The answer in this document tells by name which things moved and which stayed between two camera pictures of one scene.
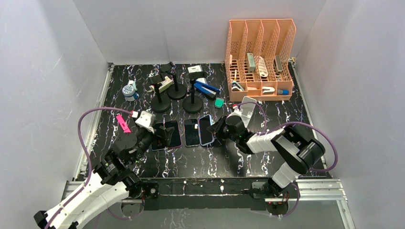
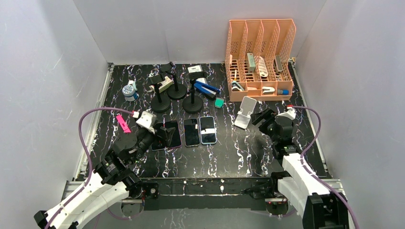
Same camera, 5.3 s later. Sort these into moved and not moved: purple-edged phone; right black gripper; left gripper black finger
Moved: right black gripper; left gripper black finger
Not moved: purple-edged phone
